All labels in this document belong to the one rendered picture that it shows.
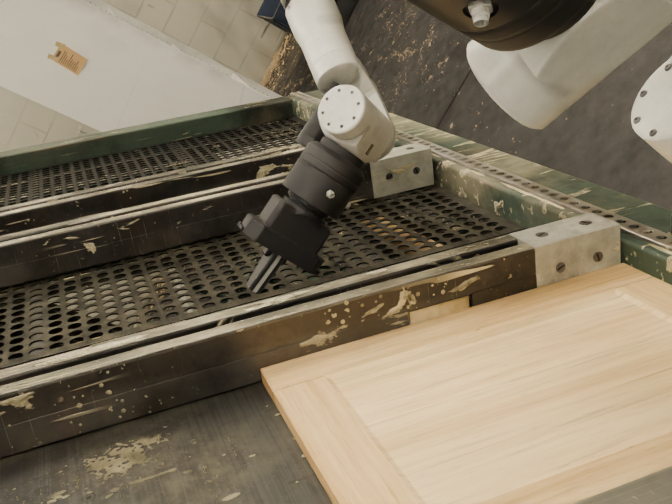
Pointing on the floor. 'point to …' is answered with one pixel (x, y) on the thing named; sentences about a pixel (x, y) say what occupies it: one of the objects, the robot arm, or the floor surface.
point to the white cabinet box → (110, 66)
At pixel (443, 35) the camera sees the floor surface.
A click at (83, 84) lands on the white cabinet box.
